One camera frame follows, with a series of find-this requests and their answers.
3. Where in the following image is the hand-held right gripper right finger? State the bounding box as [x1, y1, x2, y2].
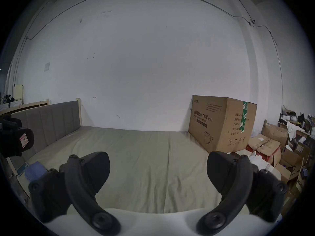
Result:
[196, 151, 287, 235]

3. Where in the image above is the bed with beige sheet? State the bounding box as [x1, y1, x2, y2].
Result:
[15, 126, 249, 214]

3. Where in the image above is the pile of cardboard cartons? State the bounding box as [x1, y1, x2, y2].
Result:
[236, 119, 311, 216]

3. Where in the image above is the grey padded headboard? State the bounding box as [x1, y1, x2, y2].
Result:
[5, 98, 82, 162]

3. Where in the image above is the cluttered shelf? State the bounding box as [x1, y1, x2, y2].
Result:
[278, 105, 315, 144]

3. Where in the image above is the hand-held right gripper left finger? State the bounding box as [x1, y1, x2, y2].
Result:
[28, 152, 121, 236]

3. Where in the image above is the large brown cardboard carton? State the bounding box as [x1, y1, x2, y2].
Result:
[188, 95, 258, 154]

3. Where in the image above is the dark blue garment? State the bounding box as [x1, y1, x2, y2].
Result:
[25, 161, 48, 182]

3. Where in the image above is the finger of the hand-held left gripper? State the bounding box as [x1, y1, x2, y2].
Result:
[0, 115, 22, 132]
[0, 128, 34, 157]

